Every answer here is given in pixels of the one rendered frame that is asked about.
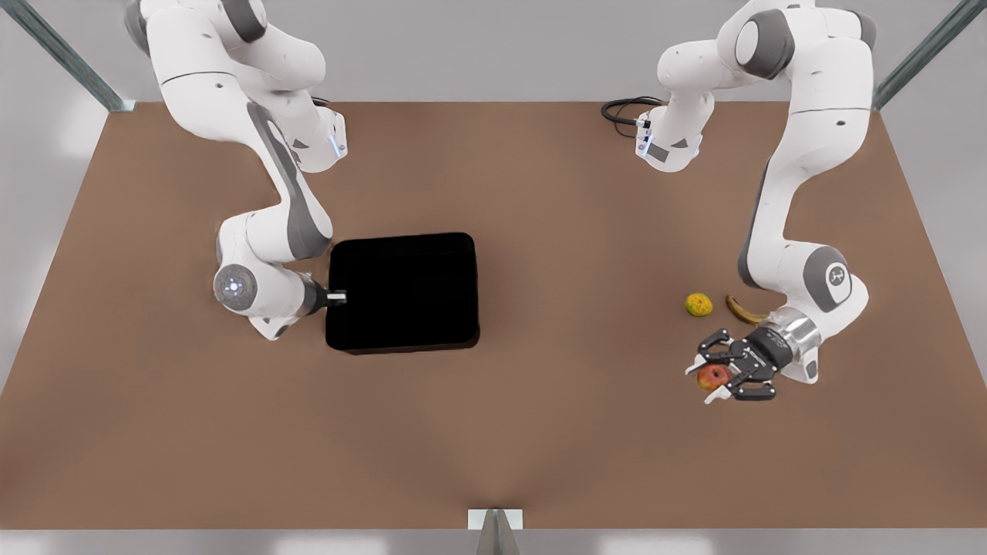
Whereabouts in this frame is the black storage box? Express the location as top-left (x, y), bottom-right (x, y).
top-left (325, 232), bottom-right (481, 355)

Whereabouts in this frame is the brown spotted banana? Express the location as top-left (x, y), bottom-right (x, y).
top-left (726, 294), bottom-right (770, 325)

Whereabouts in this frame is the black cable loop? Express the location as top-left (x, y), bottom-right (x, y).
top-left (601, 96), bottom-right (667, 140)

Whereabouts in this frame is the silver frame post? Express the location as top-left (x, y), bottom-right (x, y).
top-left (468, 508), bottom-right (524, 555)
top-left (0, 0), bottom-right (136, 113)
top-left (873, 0), bottom-right (987, 111)

